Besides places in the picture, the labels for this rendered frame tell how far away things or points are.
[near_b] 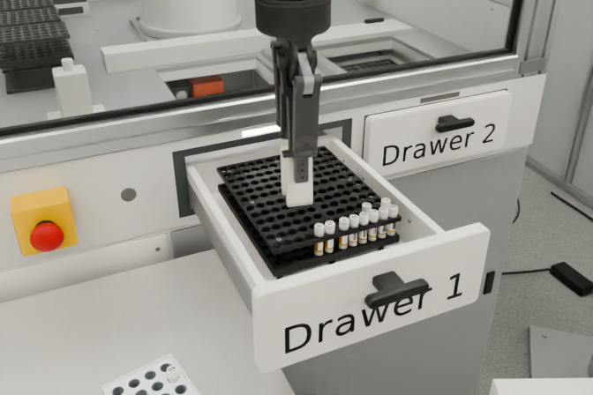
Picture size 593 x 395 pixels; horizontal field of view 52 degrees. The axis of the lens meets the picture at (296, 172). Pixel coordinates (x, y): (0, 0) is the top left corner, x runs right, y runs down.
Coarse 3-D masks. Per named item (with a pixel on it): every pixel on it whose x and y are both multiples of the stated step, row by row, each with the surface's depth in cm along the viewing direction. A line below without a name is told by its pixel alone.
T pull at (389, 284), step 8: (392, 272) 65; (376, 280) 64; (384, 280) 64; (392, 280) 64; (400, 280) 64; (416, 280) 64; (424, 280) 64; (376, 288) 65; (384, 288) 63; (392, 288) 63; (400, 288) 63; (408, 288) 63; (416, 288) 63; (424, 288) 64; (368, 296) 62; (376, 296) 62; (384, 296) 62; (392, 296) 62; (400, 296) 63; (408, 296) 63; (368, 304) 62; (376, 304) 62; (384, 304) 62
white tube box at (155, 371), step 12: (156, 360) 69; (168, 360) 70; (132, 372) 68; (144, 372) 68; (156, 372) 68; (180, 372) 68; (108, 384) 66; (120, 384) 67; (132, 384) 68; (144, 384) 67; (156, 384) 67; (168, 384) 67; (180, 384) 67; (192, 384) 66
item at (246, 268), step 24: (336, 144) 96; (192, 168) 89; (360, 168) 90; (192, 192) 88; (216, 192) 94; (384, 192) 85; (216, 216) 78; (408, 216) 80; (216, 240) 79; (240, 240) 83; (408, 240) 82; (240, 264) 71; (264, 264) 79; (240, 288) 72
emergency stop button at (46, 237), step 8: (48, 224) 76; (32, 232) 76; (40, 232) 76; (48, 232) 76; (56, 232) 77; (32, 240) 76; (40, 240) 76; (48, 240) 76; (56, 240) 77; (40, 248) 77; (48, 248) 77; (56, 248) 78
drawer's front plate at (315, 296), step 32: (480, 224) 71; (384, 256) 65; (416, 256) 66; (448, 256) 69; (480, 256) 71; (256, 288) 61; (288, 288) 61; (320, 288) 63; (352, 288) 65; (448, 288) 72; (256, 320) 62; (288, 320) 63; (320, 320) 65; (384, 320) 69; (416, 320) 72; (256, 352) 64; (320, 352) 67
